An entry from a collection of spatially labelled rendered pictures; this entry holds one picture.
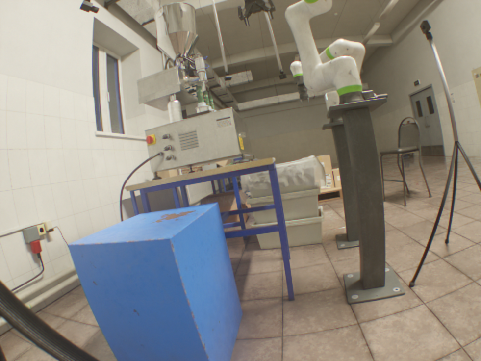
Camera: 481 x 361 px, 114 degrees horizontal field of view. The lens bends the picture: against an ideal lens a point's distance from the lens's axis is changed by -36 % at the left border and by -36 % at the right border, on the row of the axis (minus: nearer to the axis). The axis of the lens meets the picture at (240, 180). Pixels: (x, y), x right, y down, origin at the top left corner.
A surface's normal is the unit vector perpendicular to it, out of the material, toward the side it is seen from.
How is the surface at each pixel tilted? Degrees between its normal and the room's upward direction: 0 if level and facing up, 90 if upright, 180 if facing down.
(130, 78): 90
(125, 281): 90
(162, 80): 90
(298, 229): 96
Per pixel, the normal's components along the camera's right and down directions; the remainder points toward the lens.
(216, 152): -0.15, 0.10
